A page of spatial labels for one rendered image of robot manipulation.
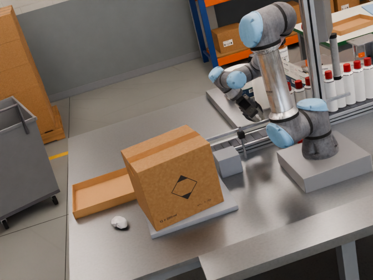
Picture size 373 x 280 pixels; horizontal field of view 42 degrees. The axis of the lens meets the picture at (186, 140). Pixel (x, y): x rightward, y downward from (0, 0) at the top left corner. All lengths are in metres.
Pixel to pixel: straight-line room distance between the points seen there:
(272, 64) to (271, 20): 0.16
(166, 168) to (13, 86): 3.61
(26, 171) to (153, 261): 2.30
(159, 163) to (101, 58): 4.95
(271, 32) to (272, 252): 0.77
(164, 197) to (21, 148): 2.18
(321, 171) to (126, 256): 0.81
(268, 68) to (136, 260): 0.86
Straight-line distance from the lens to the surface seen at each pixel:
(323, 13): 2.14
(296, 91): 2.35
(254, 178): 2.13
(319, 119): 1.99
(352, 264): 2.13
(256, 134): 2.38
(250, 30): 1.80
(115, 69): 6.74
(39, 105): 5.34
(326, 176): 1.99
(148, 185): 1.83
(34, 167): 3.98
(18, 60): 5.22
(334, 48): 2.27
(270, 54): 1.83
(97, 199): 2.31
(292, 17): 1.87
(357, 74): 2.48
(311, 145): 2.04
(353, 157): 2.04
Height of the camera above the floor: 1.94
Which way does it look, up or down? 25 degrees down
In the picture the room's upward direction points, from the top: 15 degrees counter-clockwise
